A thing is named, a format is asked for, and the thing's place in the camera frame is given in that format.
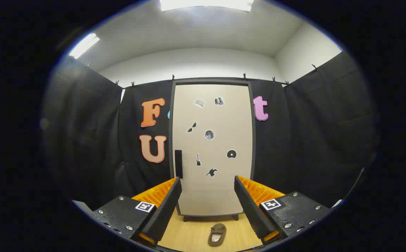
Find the wide ceiling light panel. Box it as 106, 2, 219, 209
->
160, 0, 254, 12

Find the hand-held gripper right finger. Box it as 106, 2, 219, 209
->
234, 175, 331, 247

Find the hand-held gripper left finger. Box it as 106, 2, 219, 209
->
92, 176, 182, 248

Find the black backdrop cloth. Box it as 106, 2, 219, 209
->
44, 51, 380, 210

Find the narrow ceiling light panel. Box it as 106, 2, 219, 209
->
69, 33, 100, 59

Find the black door handle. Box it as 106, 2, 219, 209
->
174, 150, 183, 179

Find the dark grey shoe cabinet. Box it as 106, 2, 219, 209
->
168, 79, 257, 222

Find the brown fuzzy shoe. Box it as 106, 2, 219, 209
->
208, 223, 227, 247

